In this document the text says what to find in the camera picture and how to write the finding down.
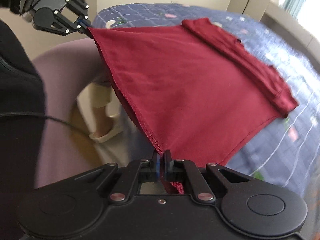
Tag red long-sleeve shirt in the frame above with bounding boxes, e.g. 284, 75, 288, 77
86, 17, 300, 196

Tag beige window seat cabinet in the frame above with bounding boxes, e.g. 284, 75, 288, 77
261, 4, 320, 47

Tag blue checked floral quilt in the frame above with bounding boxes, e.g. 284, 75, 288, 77
92, 3, 320, 189

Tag black cable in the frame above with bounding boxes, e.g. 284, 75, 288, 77
0, 112, 91, 136

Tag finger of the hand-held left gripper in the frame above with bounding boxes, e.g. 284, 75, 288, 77
49, 9, 90, 36
65, 0, 92, 27

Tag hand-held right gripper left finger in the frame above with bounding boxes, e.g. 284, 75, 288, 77
74, 151, 161, 203

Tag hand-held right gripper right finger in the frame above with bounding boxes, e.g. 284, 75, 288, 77
163, 150, 253, 203

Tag person's black top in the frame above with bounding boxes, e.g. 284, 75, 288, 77
0, 20, 47, 240

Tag beige slipper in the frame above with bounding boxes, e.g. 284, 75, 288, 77
89, 112, 124, 144
76, 82, 113, 111

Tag person's foot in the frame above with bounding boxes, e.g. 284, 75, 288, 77
92, 104, 112, 137

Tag person's pink trousers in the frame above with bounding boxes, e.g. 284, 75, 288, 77
32, 39, 132, 190

